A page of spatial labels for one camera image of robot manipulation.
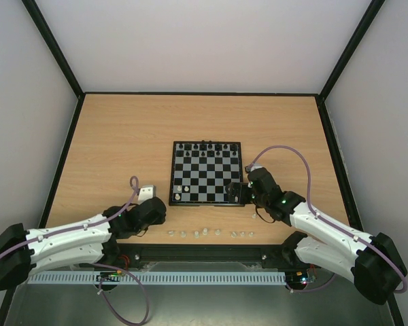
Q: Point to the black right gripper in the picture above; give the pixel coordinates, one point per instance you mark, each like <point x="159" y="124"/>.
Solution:
<point x="240" y="191"/>

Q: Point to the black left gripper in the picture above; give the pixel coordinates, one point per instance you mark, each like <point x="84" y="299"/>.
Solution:
<point x="160" y="221"/>

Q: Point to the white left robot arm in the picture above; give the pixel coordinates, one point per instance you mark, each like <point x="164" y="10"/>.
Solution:
<point x="24" y="253"/>

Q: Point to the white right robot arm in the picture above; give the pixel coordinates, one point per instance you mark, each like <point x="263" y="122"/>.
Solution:
<point x="372" y="263"/>

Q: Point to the green circuit board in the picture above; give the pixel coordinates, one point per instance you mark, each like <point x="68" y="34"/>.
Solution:
<point x="305" y="277"/>

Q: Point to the black and silver chessboard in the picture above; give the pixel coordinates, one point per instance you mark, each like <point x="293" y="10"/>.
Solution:
<point x="206" y="176"/>

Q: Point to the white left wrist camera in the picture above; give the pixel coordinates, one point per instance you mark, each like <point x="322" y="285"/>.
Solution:
<point x="146" y="192"/>

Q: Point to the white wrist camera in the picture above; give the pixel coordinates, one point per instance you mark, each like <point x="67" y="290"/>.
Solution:
<point x="146" y="192"/>
<point x="251" y="167"/>

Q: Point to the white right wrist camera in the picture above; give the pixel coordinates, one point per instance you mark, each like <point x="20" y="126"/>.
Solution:
<point x="251" y="167"/>

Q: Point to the black mounting rail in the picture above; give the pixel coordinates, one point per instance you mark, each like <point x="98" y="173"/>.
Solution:
<point x="268" y="256"/>

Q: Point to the light blue slotted cable duct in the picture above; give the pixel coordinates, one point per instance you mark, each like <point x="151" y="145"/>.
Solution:
<point x="158" y="278"/>

